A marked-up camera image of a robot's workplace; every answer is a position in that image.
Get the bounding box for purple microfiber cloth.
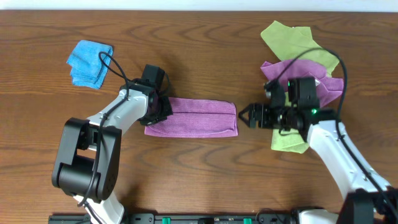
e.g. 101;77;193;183
144;97;238;138

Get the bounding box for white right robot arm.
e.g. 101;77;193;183
238;103;397;223

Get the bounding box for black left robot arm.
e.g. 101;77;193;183
52;78;171;223

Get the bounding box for lower green cloth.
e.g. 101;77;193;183
270;93;310;154

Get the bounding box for green cloth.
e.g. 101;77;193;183
261;21;339;77
270;93;310;154

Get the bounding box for crumpled purple cloth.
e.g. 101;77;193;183
261;59;344;107

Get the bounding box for upper green cloth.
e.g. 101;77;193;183
261;21;339;77

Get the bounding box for folded blue cloth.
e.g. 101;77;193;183
67;40;113;89

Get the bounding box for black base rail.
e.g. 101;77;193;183
48;212;299;224

